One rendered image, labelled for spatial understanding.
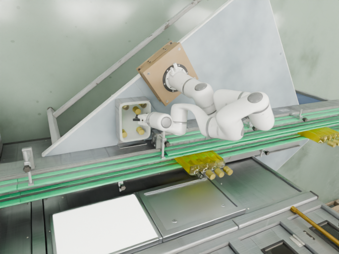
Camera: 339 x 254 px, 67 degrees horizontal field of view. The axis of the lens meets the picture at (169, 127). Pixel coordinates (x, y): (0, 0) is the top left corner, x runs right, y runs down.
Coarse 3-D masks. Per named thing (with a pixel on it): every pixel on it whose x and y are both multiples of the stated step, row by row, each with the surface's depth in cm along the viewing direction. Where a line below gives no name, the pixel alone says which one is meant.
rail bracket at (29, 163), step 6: (24, 150) 116; (30, 150) 117; (24, 156) 108; (30, 156) 116; (24, 162) 108; (30, 162) 110; (24, 168) 104; (30, 168) 106; (30, 174) 112; (30, 180) 112
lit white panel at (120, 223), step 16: (80, 208) 125; (96, 208) 126; (112, 208) 126; (128, 208) 127; (64, 224) 115; (80, 224) 116; (96, 224) 116; (112, 224) 117; (128, 224) 117; (144, 224) 118; (64, 240) 107; (80, 240) 108; (96, 240) 108; (112, 240) 108; (128, 240) 109; (144, 240) 109
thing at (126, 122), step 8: (120, 104) 135; (128, 104) 132; (136, 104) 142; (120, 112) 132; (128, 112) 142; (144, 112) 144; (120, 120) 134; (128, 120) 144; (120, 128) 135; (128, 128) 146; (136, 128) 148; (144, 128) 148; (120, 136) 137; (128, 136) 144; (136, 136) 145; (144, 136) 145
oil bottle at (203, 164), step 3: (192, 156) 147; (195, 156) 147; (198, 156) 147; (195, 159) 144; (198, 159) 144; (201, 159) 144; (198, 162) 141; (201, 162) 142; (204, 162) 142; (201, 165) 139; (204, 165) 139; (207, 165) 140; (201, 168) 139; (204, 168) 139; (201, 171) 140
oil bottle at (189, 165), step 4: (184, 156) 146; (188, 156) 146; (176, 160) 151; (180, 160) 146; (184, 160) 142; (188, 160) 142; (192, 160) 142; (180, 164) 147; (184, 164) 143; (188, 164) 139; (192, 164) 139; (196, 164) 139; (184, 168) 143; (188, 168) 139; (192, 168) 136; (196, 168) 137; (188, 172) 140; (192, 172) 137
